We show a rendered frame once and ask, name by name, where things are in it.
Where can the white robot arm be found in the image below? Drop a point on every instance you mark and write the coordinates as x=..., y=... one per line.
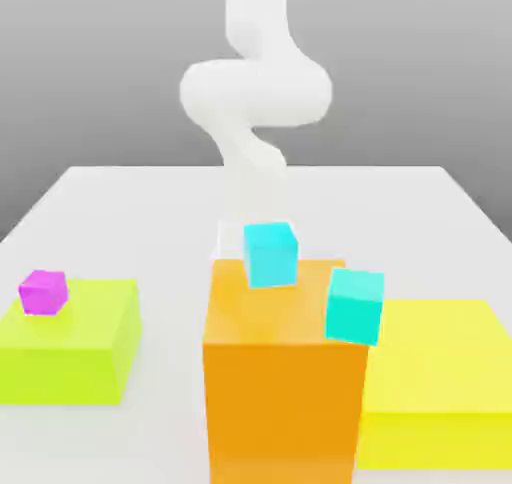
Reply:
x=256, y=92

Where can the small cyan cube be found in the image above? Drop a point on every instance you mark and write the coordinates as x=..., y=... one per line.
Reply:
x=271, y=256

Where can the small turquoise cube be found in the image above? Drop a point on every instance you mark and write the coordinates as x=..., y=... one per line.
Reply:
x=354, y=310

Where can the small magenta cube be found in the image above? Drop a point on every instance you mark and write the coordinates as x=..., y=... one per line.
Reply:
x=43, y=292

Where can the large orange box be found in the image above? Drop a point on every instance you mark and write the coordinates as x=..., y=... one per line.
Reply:
x=280, y=392

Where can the large lime green box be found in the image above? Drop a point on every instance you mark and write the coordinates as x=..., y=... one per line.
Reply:
x=68, y=352

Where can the large yellow box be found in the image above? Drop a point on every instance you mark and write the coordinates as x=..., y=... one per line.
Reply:
x=440, y=372

